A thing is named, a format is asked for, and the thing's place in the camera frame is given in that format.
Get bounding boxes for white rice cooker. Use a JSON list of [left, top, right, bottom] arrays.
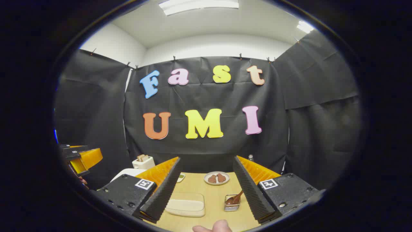
[[111, 168, 147, 183]]

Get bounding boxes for brown wooden spoon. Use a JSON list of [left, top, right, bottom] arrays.
[[225, 190, 244, 206]]

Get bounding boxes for white round plate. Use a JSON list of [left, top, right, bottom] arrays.
[[204, 171, 230, 186]]

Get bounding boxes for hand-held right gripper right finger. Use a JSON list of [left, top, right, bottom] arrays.
[[232, 156, 322, 225]]

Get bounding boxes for white toaster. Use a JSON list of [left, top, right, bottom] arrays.
[[132, 155, 155, 170]]

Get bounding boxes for small ceiling light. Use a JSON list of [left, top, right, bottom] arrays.
[[296, 21, 314, 34]]

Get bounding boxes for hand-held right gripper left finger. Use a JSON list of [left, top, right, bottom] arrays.
[[95, 157, 181, 224]]

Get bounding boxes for black backdrop cloth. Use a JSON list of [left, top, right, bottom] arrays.
[[54, 31, 361, 190]]

